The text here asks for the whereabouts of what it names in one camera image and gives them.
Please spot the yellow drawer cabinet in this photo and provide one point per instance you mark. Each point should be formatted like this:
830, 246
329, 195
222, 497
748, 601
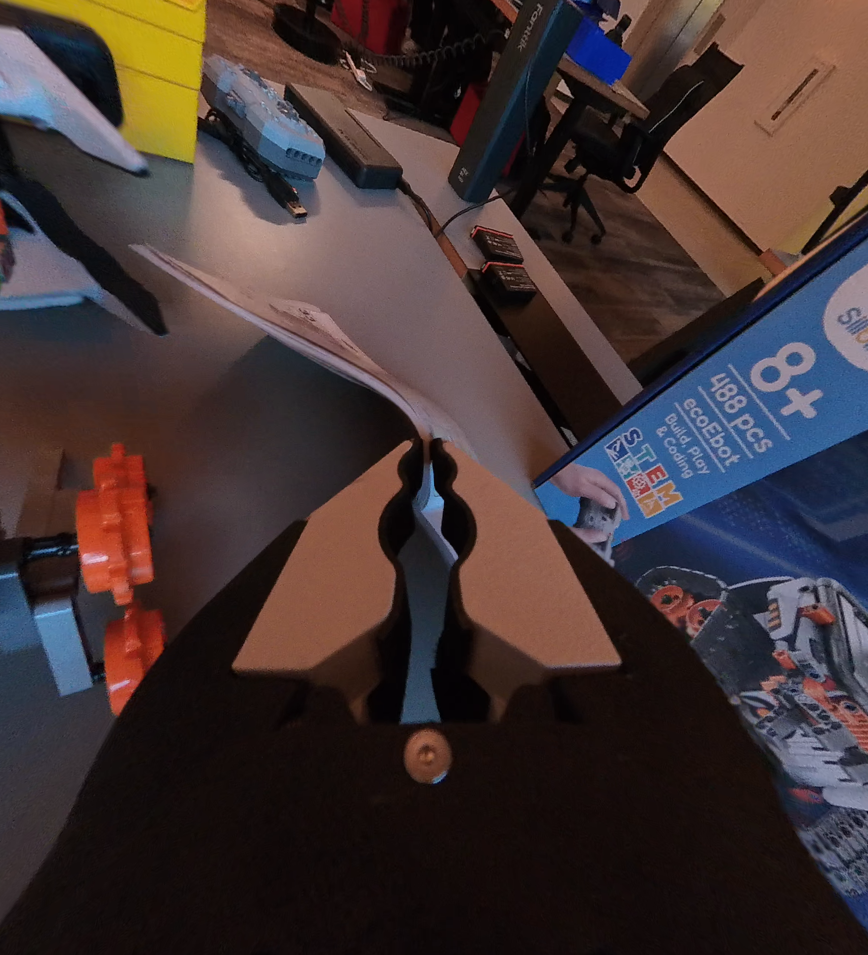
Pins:
162, 67

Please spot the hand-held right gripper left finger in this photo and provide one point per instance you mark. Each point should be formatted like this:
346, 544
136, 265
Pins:
315, 597

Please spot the long dark teal box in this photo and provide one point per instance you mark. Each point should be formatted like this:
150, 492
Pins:
512, 97

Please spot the plain office desk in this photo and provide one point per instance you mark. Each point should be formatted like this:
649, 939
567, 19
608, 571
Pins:
240, 403

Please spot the small black battery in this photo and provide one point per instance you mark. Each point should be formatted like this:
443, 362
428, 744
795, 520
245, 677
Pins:
497, 242
508, 280

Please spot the black office chair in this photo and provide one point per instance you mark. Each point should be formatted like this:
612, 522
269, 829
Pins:
650, 127

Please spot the wooden side desk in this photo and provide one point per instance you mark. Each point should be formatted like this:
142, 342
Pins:
598, 93

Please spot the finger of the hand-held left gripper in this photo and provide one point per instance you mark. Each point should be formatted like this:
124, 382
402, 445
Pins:
24, 82
106, 295

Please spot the blue storage bin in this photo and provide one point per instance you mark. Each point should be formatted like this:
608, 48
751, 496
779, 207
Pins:
598, 52

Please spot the robot kit instruction booklet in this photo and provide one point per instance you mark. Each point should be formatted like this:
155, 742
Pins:
329, 336

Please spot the blue robot kit box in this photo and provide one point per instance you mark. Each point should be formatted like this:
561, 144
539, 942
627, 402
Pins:
777, 522

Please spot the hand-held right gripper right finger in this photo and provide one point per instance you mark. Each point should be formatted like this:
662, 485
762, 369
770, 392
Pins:
523, 597

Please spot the orange gear toy assembly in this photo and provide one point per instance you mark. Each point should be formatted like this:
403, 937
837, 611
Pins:
113, 530

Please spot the black power adapter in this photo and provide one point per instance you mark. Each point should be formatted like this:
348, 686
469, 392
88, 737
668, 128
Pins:
352, 142

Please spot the grey toy control block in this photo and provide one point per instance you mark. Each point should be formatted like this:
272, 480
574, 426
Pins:
270, 119

